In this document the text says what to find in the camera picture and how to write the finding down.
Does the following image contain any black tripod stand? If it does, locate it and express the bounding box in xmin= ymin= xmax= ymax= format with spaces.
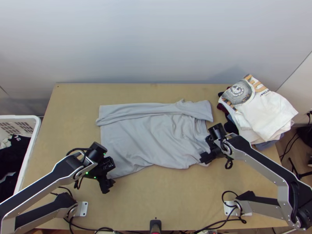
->
xmin=288 ymin=157 xmax=312 ymax=181

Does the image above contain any pile of folded clothes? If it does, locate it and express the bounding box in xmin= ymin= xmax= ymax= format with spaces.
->
xmin=216 ymin=73 xmax=300 ymax=151

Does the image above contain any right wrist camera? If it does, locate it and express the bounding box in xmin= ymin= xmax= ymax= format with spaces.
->
xmin=204 ymin=134 xmax=216 ymax=148

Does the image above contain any heap of clothes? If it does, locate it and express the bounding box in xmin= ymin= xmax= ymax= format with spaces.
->
xmin=0 ymin=133 xmax=32 ymax=202

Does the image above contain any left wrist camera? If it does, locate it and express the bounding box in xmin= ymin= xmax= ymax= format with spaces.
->
xmin=102 ymin=157 xmax=116 ymax=171

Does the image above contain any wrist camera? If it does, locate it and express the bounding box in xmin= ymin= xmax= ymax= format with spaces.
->
xmin=204 ymin=134 xmax=216 ymax=148
xmin=102 ymin=157 xmax=116 ymax=171

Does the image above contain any white laundry basket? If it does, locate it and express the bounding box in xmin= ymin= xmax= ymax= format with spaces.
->
xmin=0 ymin=115 xmax=41 ymax=203

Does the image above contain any light grey t-shirt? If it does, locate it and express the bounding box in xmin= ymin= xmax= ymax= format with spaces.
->
xmin=95 ymin=98 xmax=214 ymax=180

